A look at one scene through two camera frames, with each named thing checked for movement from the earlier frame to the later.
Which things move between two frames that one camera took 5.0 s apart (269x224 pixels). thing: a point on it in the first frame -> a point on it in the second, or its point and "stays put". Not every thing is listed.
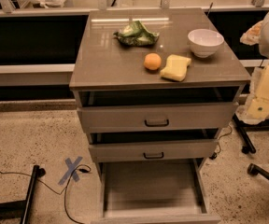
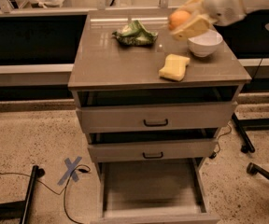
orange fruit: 152,61 -> 177,19
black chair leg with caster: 247,147 stays put
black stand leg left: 17,209 stays put
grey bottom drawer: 154,191 stays put
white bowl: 205,43 stays put
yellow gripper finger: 252,35 -> 221,5
